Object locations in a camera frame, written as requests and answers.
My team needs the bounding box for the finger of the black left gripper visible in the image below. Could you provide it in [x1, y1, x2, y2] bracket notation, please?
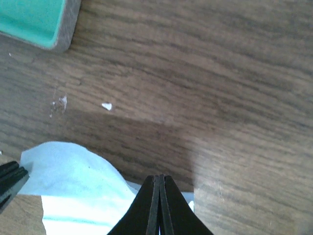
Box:
[0, 161, 29, 213]

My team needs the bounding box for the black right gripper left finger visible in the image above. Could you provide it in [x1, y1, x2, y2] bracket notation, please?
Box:
[109, 176, 159, 235]

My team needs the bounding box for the grey glasses case green lining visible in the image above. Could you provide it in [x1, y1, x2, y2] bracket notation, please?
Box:
[0, 0, 81, 52]

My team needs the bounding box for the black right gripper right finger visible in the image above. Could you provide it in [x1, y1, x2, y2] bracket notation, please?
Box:
[159, 175, 213, 235]

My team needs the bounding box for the light blue cleaning cloth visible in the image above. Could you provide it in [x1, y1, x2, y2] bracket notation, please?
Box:
[20, 141, 195, 235]

